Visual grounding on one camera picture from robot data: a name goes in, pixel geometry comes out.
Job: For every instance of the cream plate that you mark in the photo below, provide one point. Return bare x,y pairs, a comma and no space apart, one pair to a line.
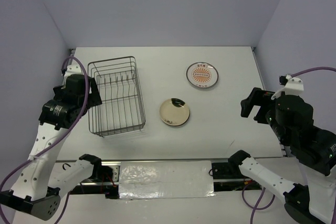
174,112

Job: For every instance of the orange sunburst plate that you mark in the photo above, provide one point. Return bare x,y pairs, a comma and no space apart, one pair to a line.
202,75

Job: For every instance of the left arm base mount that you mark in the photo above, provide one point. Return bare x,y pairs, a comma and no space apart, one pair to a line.
104,183

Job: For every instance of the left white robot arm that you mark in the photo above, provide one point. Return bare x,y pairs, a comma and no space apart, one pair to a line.
35,192

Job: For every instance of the grey wire dish rack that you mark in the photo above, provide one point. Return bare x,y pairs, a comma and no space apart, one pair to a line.
122,109

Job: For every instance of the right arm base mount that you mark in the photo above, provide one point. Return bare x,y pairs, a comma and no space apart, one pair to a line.
229,178

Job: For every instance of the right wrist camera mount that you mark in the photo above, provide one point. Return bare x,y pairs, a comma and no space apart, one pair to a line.
289,86

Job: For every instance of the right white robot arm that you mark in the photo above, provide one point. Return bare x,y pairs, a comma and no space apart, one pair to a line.
314,150

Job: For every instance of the silver foil tape sheet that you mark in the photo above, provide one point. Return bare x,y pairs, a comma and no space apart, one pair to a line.
163,180

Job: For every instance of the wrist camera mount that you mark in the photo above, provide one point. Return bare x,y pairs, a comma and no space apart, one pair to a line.
289,86
70,69

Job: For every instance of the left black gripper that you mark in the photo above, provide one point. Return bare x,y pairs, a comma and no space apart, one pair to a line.
94,97

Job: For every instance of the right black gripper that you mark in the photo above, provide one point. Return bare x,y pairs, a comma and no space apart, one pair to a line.
258,95

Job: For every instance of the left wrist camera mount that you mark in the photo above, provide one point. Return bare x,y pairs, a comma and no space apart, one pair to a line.
70,69

